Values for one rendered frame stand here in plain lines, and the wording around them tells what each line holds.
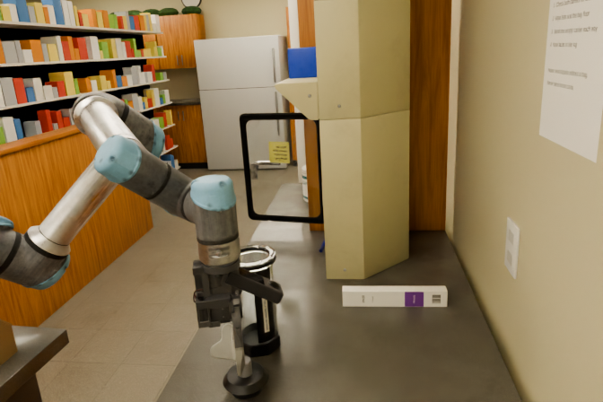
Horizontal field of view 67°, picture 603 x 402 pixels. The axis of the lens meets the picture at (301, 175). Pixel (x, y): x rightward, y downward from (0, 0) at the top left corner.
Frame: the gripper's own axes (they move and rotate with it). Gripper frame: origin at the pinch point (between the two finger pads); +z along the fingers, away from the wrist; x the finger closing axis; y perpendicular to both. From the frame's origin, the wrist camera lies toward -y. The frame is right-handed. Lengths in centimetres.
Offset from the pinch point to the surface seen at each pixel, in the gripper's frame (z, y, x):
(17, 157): -5, 123, -216
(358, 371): 8.9, -23.5, 0.3
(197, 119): 27, 35, -585
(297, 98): -44, -21, -42
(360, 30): -61, -37, -37
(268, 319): 0.5, -6.4, -10.5
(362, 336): 8.9, -28.0, -11.0
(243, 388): 5.9, 0.3, 3.4
